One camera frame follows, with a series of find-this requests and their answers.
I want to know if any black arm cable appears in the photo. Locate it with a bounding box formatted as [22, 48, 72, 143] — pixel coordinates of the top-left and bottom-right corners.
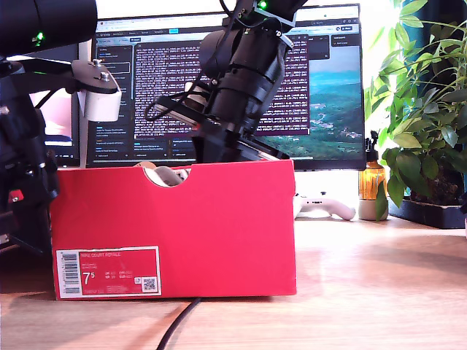
[33, 89, 58, 110]
[144, 90, 205, 122]

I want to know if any pale grey pot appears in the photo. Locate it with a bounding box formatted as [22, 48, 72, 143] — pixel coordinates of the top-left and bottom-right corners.
[358, 198, 390, 222]

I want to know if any white game controller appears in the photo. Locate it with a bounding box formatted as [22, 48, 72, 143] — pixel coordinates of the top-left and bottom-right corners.
[294, 191, 357, 221]

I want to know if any dark teal curtain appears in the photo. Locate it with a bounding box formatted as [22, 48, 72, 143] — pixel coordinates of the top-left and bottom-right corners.
[412, 0, 467, 74]

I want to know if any red cardboard shoebox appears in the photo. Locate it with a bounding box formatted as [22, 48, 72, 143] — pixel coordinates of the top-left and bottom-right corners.
[50, 159, 298, 301]

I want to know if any small black computer monitor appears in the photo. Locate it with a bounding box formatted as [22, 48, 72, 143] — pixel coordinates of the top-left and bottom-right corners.
[0, 43, 81, 168]

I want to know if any black table cable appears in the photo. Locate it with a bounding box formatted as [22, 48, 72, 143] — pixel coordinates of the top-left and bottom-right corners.
[155, 297, 202, 350]

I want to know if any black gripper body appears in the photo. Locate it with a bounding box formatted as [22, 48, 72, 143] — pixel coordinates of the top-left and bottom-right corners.
[153, 95, 291, 161]

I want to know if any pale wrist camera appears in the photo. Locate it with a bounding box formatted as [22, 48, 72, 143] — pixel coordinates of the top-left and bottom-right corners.
[184, 82, 215, 112]

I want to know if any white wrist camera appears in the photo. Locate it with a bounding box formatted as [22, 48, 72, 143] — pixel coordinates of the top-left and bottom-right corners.
[21, 58, 123, 123]

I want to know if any large black computer monitor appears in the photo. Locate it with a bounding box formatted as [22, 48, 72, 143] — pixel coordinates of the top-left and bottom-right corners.
[85, 3, 367, 171]

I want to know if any green leafy houseplant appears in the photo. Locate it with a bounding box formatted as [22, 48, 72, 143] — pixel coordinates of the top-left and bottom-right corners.
[366, 0, 467, 222]

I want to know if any amber pump bottle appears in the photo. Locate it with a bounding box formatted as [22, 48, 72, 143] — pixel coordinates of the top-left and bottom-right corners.
[358, 130, 387, 201]

